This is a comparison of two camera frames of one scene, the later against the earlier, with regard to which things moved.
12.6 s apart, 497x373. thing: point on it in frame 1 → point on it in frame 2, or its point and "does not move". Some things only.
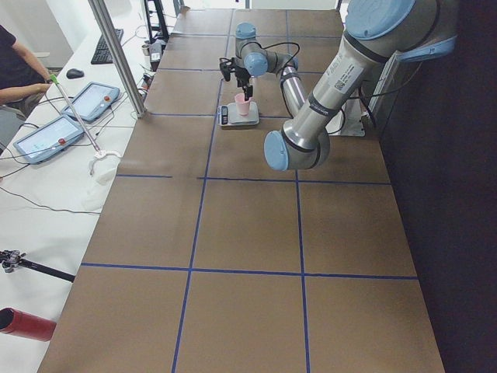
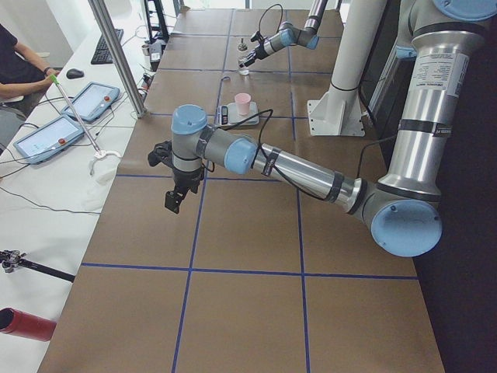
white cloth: x=102 y=168 does not move
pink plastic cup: x=242 y=104 does not move
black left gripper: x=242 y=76 → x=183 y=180
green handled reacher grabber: x=99 y=154 does not move
